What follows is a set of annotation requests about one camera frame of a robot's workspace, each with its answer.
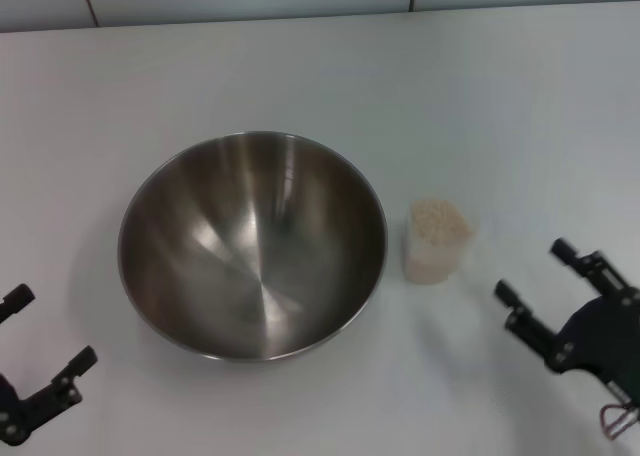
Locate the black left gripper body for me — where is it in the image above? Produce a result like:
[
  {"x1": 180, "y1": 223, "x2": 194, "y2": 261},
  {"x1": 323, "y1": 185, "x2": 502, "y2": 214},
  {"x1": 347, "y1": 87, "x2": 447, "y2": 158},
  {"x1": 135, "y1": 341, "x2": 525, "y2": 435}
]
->
[{"x1": 0, "y1": 371, "x2": 32, "y2": 447}]

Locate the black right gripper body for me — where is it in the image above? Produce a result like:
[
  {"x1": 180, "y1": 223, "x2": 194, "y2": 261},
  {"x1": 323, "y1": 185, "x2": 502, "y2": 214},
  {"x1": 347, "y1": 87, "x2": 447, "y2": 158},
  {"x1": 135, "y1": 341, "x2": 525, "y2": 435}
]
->
[{"x1": 556, "y1": 297, "x2": 640, "y2": 408}]

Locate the clear plastic measuring cup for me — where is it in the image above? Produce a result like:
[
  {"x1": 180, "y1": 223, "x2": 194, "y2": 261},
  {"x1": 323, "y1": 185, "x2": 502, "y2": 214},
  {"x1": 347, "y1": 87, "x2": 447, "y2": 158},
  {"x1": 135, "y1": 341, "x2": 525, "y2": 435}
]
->
[{"x1": 402, "y1": 198, "x2": 479, "y2": 285}]

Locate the stainless steel mixing bowl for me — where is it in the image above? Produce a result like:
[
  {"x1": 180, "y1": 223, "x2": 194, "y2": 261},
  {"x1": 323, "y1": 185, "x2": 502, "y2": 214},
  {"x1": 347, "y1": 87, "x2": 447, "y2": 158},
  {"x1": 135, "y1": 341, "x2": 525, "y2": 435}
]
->
[{"x1": 117, "y1": 130, "x2": 390, "y2": 364}]

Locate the thin cable on right gripper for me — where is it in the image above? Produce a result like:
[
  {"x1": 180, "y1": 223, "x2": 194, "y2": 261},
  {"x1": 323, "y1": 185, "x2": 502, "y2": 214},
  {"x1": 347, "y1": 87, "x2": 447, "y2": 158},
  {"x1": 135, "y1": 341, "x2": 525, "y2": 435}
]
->
[{"x1": 598, "y1": 398, "x2": 640, "y2": 441}]

